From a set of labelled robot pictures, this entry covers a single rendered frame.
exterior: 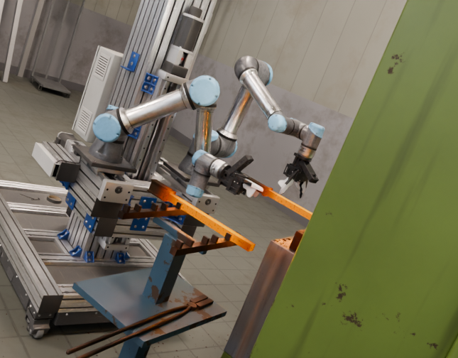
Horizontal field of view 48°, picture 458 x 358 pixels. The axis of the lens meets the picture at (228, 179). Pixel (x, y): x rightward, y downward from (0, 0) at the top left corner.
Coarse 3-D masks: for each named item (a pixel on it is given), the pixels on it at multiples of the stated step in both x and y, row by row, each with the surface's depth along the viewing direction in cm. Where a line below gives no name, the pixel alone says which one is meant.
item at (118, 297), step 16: (128, 272) 167; (144, 272) 172; (80, 288) 147; (96, 288) 150; (112, 288) 154; (128, 288) 157; (176, 288) 169; (192, 288) 174; (96, 304) 144; (112, 304) 145; (128, 304) 149; (144, 304) 152; (160, 304) 156; (176, 304) 159; (112, 320) 140; (128, 320) 141; (160, 320) 147; (176, 320) 150; (192, 320) 154; (208, 320) 159; (144, 336) 137; (160, 336) 140
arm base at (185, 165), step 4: (188, 152) 257; (188, 156) 256; (184, 160) 258; (188, 160) 256; (180, 164) 258; (184, 164) 256; (188, 164) 255; (180, 168) 257; (184, 168) 255; (188, 168) 255; (184, 172) 255; (188, 172) 254
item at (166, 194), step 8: (152, 184) 175; (160, 184) 173; (152, 192) 174; (160, 192) 173; (168, 192) 170; (168, 200) 170; (176, 200) 168; (184, 200) 169; (184, 208) 166; (192, 208) 165; (192, 216) 164; (200, 216) 162; (208, 216) 163; (208, 224) 161; (216, 224) 159; (224, 232) 157; (232, 232) 157; (232, 240) 156; (240, 240) 154; (248, 240) 155; (248, 248) 153
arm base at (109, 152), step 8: (96, 144) 223; (104, 144) 222; (112, 144) 222; (120, 144) 225; (96, 152) 222; (104, 152) 222; (112, 152) 223; (120, 152) 226; (104, 160) 222; (112, 160) 223; (120, 160) 227
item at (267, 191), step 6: (252, 180) 201; (264, 186) 199; (264, 192) 197; (270, 192) 197; (276, 192) 198; (276, 198) 195; (282, 198) 194; (282, 204) 194; (288, 204) 192; (294, 204) 192; (294, 210) 191; (300, 210) 189; (306, 210) 190; (306, 216) 188
